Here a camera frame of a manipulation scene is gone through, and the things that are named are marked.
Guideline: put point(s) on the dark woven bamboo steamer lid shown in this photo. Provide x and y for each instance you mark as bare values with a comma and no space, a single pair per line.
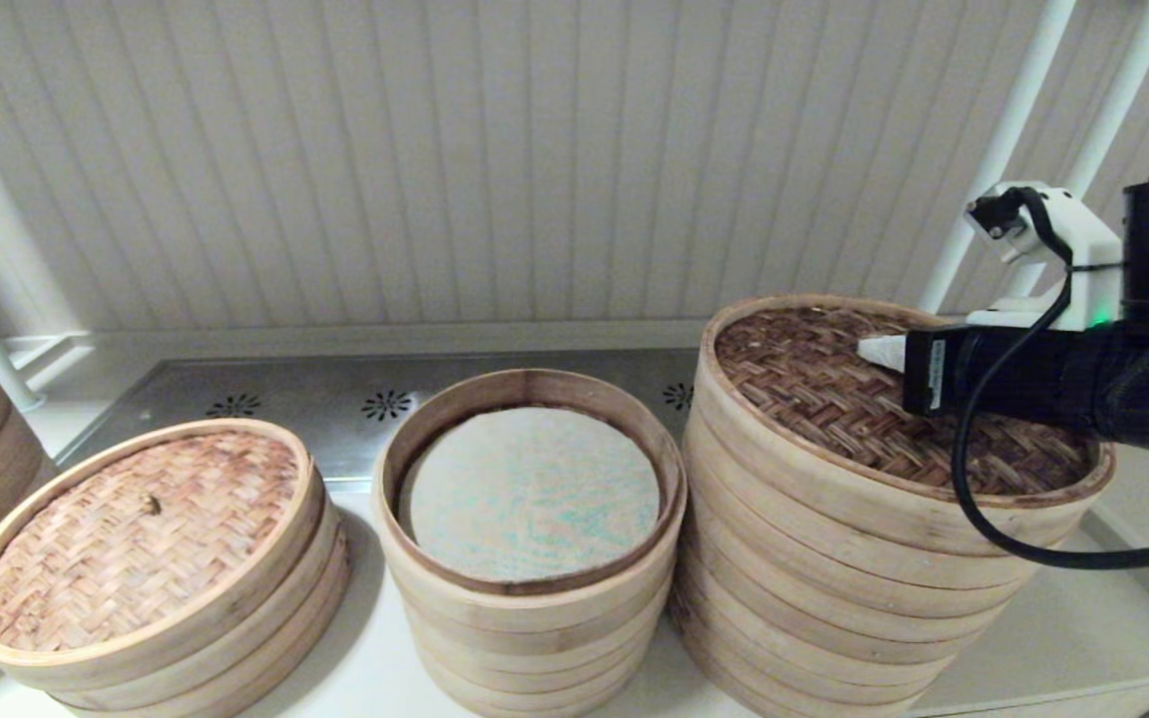
814,399

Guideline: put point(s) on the white mounted wrist camera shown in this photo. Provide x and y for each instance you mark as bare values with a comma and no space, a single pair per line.
1073,239

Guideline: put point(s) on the beige cabinet door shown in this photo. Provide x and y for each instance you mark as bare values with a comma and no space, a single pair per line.
1033,706

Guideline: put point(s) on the tall wide bamboo steamer stack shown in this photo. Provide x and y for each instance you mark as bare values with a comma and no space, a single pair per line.
834,638

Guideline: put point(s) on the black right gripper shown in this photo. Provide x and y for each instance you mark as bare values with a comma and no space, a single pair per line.
1023,374

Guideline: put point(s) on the narrow bamboo steamer stack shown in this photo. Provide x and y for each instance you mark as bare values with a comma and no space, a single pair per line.
525,648

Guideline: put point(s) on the pale woven bamboo steamer lid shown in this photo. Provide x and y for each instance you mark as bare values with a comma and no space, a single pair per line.
136,538

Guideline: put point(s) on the steel vent plate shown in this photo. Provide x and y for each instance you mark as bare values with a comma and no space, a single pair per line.
285,384

